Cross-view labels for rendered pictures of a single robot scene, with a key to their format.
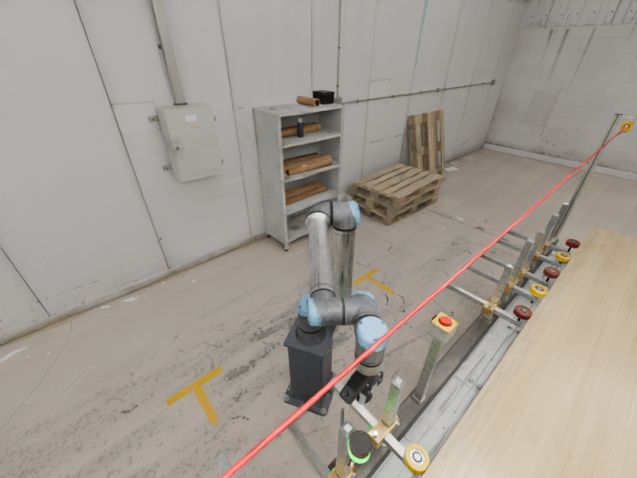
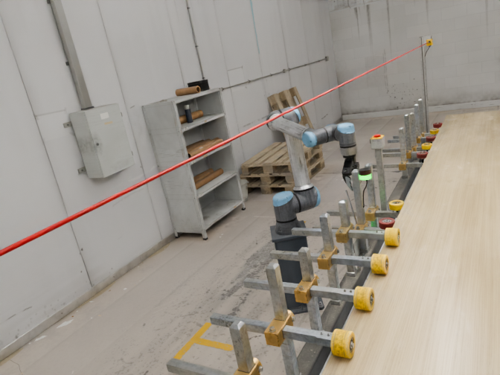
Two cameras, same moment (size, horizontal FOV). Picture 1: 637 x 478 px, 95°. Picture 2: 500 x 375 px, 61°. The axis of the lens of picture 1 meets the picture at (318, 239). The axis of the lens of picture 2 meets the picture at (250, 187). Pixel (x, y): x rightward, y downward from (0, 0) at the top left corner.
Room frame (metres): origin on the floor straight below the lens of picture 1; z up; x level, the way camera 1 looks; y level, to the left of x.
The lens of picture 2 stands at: (-1.46, 1.03, 1.83)
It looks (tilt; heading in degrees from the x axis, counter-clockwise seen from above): 17 degrees down; 344
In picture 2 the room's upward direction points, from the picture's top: 11 degrees counter-clockwise
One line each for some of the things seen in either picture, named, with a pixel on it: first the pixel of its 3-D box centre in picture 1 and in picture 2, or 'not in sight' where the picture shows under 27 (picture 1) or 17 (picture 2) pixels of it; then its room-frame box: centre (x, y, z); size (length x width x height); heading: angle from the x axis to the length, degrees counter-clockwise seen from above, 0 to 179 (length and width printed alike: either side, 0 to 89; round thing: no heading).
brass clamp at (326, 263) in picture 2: not in sight; (328, 257); (0.05, 0.31, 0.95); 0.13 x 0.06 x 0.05; 132
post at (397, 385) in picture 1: (389, 416); (372, 202); (0.56, -0.27, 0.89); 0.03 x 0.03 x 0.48; 42
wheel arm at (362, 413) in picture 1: (370, 420); (362, 213); (0.57, -0.21, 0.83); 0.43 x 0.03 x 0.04; 42
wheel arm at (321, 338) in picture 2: not in sight; (272, 328); (-0.28, 0.71, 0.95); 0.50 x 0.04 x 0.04; 42
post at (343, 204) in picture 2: not in sight; (348, 245); (0.23, 0.10, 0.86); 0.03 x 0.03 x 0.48; 42
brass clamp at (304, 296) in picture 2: not in sight; (307, 287); (-0.12, 0.49, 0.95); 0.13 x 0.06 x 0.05; 132
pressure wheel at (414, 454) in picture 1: (414, 463); (396, 210); (0.43, -0.34, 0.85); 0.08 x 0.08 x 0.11
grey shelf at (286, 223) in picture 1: (301, 176); (198, 162); (3.34, 0.20, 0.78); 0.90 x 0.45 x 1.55; 131
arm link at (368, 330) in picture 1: (371, 340); (346, 135); (0.57, -0.16, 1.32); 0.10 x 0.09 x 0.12; 3
